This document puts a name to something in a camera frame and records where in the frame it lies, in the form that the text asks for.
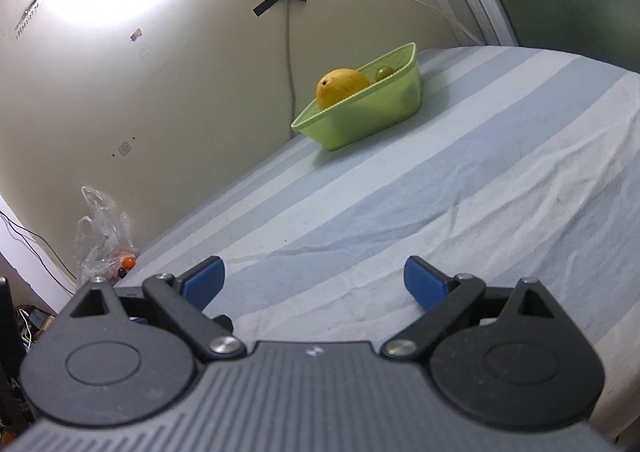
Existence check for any grey cable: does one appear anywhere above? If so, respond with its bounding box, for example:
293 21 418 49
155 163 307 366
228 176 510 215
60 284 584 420
282 0 298 113

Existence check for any light green plastic basket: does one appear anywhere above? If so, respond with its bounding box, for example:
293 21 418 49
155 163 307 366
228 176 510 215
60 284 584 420
291 42 423 151

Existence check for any clear plastic bag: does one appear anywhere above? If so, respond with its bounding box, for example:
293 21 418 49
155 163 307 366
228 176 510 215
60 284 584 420
74 186 137 285

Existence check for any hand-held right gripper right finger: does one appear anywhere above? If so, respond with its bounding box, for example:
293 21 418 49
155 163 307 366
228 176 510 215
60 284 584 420
381 256 581 363

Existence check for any thin black cable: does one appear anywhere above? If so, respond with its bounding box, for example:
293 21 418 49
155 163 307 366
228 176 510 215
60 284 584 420
0 209 78 293

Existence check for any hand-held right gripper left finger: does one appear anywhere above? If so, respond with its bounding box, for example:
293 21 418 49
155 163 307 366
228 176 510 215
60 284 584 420
57 256 247 363

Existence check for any yellow grapefruit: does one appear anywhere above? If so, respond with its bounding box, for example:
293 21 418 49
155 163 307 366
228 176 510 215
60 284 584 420
316 68 372 109

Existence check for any dark bedside clutter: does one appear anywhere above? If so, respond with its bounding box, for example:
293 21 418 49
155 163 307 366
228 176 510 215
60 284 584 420
0 276 56 433

